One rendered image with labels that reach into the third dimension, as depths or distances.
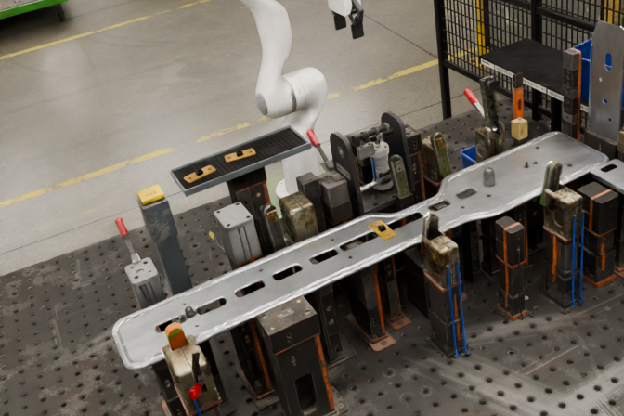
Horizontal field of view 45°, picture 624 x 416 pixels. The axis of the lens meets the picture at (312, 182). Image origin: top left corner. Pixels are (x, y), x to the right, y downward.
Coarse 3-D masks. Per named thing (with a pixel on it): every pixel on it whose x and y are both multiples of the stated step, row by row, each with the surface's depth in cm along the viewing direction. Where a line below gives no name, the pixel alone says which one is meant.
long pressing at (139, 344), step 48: (528, 144) 218; (576, 144) 214; (480, 192) 202; (528, 192) 198; (336, 240) 194; (384, 240) 190; (192, 288) 186; (240, 288) 184; (288, 288) 181; (144, 336) 174
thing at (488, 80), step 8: (480, 80) 210; (488, 80) 211; (496, 80) 208; (480, 88) 212; (488, 88) 212; (496, 88) 208; (488, 96) 212; (496, 96) 212; (488, 104) 212; (496, 104) 213; (488, 112) 213; (496, 112) 214; (488, 120) 214; (496, 120) 215
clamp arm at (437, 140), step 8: (432, 136) 211; (440, 136) 211; (432, 144) 212; (440, 144) 210; (440, 152) 212; (440, 160) 212; (448, 160) 213; (440, 168) 213; (448, 168) 214; (440, 176) 214
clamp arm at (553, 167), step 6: (552, 162) 187; (558, 162) 187; (546, 168) 188; (552, 168) 186; (558, 168) 187; (546, 174) 189; (552, 174) 187; (558, 174) 188; (546, 180) 190; (552, 180) 189; (558, 180) 190; (546, 186) 191; (552, 186) 191; (558, 186) 192; (540, 198) 195
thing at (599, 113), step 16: (608, 32) 199; (592, 48) 207; (608, 48) 201; (592, 64) 209; (592, 80) 211; (608, 80) 206; (592, 96) 214; (608, 96) 208; (592, 112) 216; (608, 112) 210; (592, 128) 219; (608, 128) 213
